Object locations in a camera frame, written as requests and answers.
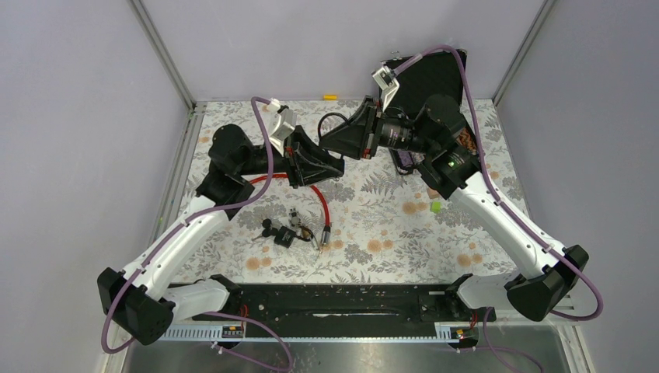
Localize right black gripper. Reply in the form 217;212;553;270
319;95;437;160

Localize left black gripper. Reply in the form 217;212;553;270
239;127;344;189

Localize red cable lock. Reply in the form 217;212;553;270
246;173;332;253

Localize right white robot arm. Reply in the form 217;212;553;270
319;95;589;322

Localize brass padlock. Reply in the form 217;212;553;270
289;208;317;249

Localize black padlock with keys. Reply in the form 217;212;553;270
253;218;298;248

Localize wooden cube block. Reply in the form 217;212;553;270
427;187;441;199

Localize black poker chip case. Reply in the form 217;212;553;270
382;51;478;176

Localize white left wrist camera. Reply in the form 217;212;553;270
267;99;297;155

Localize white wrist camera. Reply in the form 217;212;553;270
267;99;297;155
371;65;400;110

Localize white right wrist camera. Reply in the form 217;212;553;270
371;65;400;110

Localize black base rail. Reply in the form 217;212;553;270
222;284;497;340

